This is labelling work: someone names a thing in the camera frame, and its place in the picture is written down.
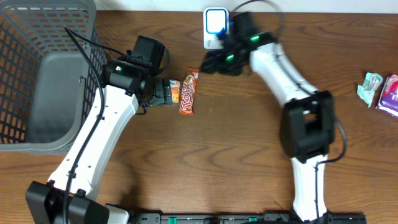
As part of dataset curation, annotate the orange Top chocolate bar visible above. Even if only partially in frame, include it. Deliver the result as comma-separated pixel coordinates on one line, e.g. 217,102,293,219
179,67,199,115

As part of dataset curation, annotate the dark plastic mesh basket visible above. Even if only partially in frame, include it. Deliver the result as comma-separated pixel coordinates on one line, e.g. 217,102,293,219
1,0,106,154

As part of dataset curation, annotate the purple red tissue pack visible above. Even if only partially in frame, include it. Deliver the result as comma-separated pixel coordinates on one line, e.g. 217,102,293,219
376,75,398,118

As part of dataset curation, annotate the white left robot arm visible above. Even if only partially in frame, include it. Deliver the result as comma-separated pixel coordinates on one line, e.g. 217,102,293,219
25,35,172,223

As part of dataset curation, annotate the black mounting rail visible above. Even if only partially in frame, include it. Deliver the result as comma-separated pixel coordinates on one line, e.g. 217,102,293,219
128,212,367,224

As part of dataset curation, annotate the teal snack packet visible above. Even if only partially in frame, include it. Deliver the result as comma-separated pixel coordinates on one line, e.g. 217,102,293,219
357,73,383,107

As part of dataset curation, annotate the orange Kleenex tissue pack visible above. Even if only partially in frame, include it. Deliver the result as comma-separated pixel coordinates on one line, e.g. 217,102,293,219
170,80,180,103

